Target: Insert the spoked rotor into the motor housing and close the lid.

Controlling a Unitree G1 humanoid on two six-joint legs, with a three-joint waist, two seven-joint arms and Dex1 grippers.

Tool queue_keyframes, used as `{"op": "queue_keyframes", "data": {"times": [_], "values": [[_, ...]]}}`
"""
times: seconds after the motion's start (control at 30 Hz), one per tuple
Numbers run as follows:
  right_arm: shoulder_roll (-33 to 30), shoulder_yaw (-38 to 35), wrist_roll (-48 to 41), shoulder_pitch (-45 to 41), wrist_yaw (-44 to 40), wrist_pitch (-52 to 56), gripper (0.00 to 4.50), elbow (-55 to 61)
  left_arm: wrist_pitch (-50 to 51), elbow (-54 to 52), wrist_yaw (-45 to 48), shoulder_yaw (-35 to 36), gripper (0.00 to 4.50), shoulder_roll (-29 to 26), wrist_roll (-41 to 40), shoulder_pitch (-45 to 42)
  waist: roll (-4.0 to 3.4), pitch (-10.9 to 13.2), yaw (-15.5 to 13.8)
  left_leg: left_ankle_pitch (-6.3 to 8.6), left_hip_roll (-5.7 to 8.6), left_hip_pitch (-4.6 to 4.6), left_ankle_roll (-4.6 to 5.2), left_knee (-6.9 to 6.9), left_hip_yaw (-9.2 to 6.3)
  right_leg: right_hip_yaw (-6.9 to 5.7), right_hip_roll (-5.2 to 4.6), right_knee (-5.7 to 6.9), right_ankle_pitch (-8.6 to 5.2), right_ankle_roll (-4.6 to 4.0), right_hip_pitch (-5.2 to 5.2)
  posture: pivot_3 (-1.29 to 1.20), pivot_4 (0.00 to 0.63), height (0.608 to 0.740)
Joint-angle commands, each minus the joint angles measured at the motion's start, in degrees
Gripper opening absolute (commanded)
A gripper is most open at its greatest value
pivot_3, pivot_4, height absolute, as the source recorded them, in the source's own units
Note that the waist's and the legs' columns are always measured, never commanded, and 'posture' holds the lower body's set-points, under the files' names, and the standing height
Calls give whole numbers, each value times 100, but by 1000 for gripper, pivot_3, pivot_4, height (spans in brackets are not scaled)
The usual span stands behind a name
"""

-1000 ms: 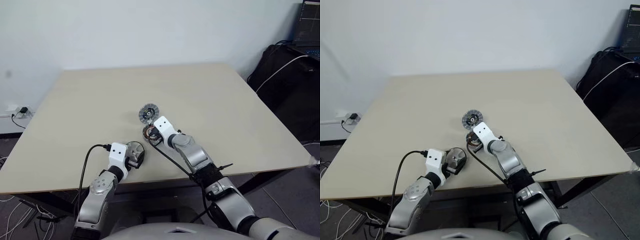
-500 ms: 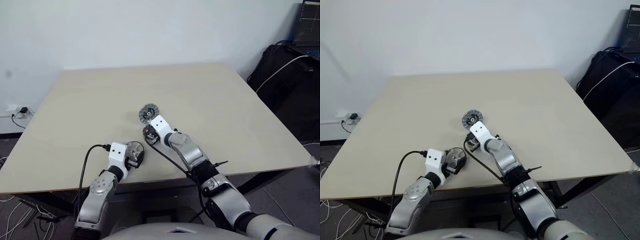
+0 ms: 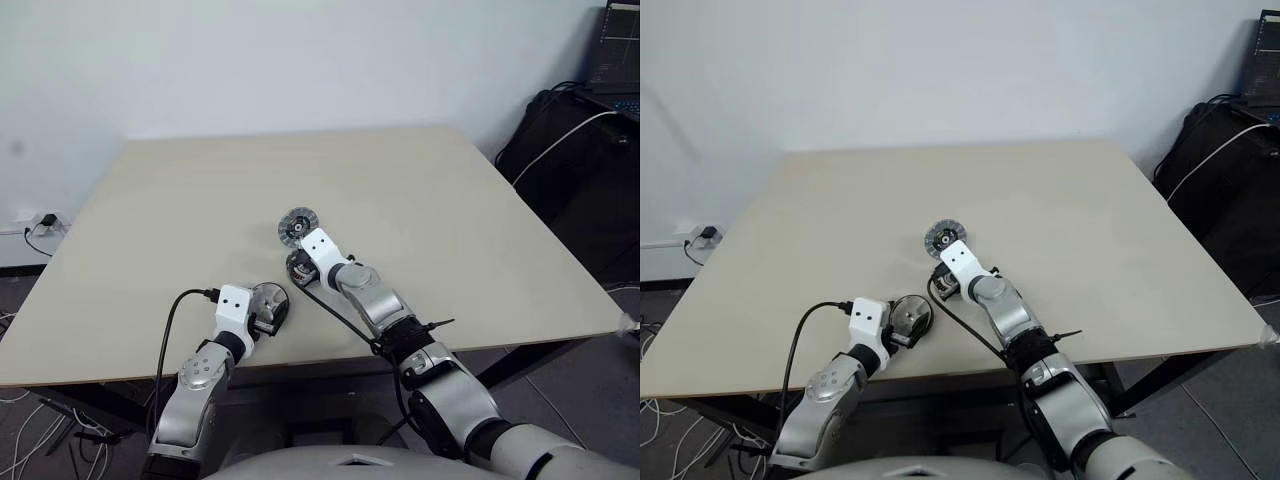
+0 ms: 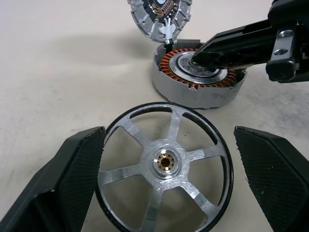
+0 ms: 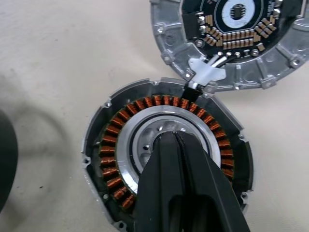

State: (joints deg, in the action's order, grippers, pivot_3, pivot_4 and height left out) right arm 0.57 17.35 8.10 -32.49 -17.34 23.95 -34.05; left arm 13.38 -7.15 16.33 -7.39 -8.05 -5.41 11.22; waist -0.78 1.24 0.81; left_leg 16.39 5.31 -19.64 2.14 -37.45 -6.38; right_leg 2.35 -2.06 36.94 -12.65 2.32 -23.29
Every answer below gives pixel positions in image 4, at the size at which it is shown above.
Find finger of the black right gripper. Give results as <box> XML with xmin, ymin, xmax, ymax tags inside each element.
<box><xmin>190</xmin><ymin>27</ymin><xmax>278</xmax><ymax>72</ymax></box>
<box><xmin>204</xmin><ymin>18</ymin><xmax>275</xmax><ymax>46</ymax></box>

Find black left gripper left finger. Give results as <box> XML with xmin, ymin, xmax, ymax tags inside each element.
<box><xmin>0</xmin><ymin>125</ymin><xmax>107</xmax><ymax>232</ymax></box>

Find silver round motor lid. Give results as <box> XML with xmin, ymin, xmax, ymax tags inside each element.
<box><xmin>129</xmin><ymin>0</ymin><xmax>194</xmax><ymax>44</ymax></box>

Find white plastic wire connector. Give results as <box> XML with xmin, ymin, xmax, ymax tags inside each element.
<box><xmin>158</xmin><ymin>18</ymin><xmax>177</xmax><ymax>49</ymax></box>

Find silver spoked rotor black rim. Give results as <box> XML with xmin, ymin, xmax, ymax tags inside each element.
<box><xmin>94</xmin><ymin>101</ymin><xmax>234</xmax><ymax>232</ymax></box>

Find grey motor housing copper windings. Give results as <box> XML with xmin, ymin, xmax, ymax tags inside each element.
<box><xmin>151</xmin><ymin>38</ymin><xmax>248</xmax><ymax>111</ymax></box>

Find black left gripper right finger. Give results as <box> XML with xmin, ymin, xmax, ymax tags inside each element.
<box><xmin>233</xmin><ymin>125</ymin><xmax>309</xmax><ymax>232</ymax></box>

